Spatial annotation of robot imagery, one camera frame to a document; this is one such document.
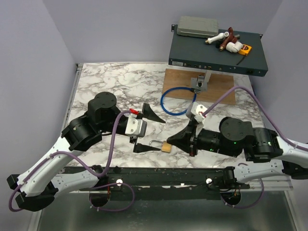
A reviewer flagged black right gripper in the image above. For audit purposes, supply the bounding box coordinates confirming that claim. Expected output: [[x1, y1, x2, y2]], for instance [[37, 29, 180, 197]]
[[166, 120, 239, 158]]

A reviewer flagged brass padlock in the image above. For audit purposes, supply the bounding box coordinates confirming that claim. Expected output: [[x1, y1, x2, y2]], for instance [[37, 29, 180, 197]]
[[149, 140, 172, 153]]

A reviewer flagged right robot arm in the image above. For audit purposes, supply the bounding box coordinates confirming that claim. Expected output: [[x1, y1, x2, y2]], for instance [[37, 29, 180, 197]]
[[167, 117, 308, 189]]

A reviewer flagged white pipe elbow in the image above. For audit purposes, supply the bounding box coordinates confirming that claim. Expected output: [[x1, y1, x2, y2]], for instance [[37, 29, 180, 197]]
[[226, 41, 243, 53]]

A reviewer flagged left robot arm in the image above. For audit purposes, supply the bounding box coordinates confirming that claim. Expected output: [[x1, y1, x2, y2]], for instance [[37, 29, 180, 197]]
[[7, 92, 164, 212]]

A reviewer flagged wooden board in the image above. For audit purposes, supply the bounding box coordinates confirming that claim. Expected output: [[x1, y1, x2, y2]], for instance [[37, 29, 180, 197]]
[[162, 68, 234, 103]]

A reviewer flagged yellow tape measure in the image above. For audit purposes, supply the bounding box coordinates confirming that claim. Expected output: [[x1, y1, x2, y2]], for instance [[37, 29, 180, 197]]
[[238, 44, 252, 56]]

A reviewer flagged white pipe with brass end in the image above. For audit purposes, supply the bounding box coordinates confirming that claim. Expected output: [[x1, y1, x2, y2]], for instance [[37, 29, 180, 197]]
[[205, 31, 230, 44]]

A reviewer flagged brown pipe fitting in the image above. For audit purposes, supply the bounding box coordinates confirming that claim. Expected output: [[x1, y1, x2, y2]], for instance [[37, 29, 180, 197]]
[[219, 27, 238, 51]]

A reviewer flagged grey plastic case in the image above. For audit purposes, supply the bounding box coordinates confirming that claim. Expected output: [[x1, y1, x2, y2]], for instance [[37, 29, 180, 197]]
[[177, 16, 218, 38]]

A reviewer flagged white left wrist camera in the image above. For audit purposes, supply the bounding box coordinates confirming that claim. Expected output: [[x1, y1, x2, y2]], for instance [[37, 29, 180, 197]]
[[125, 109, 147, 138]]

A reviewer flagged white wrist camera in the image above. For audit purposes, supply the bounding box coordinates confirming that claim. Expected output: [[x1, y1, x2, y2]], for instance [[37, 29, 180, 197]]
[[125, 109, 147, 138], [186, 102, 207, 133]]

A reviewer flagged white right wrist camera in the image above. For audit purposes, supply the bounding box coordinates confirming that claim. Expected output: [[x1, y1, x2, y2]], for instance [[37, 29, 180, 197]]
[[186, 102, 207, 133]]

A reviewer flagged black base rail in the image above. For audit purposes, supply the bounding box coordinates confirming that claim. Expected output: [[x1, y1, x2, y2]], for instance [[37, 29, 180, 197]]
[[77, 166, 251, 202]]

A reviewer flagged blue cable loop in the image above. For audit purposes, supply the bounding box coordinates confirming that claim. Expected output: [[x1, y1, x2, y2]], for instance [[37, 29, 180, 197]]
[[160, 87, 197, 116]]

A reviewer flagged grey metal socket bracket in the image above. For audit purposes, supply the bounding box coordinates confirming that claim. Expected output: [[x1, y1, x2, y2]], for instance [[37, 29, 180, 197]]
[[191, 75, 207, 94]]

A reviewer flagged blue rack network switch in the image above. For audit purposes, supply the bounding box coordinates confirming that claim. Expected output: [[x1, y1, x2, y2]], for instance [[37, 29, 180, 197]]
[[168, 25, 268, 77]]

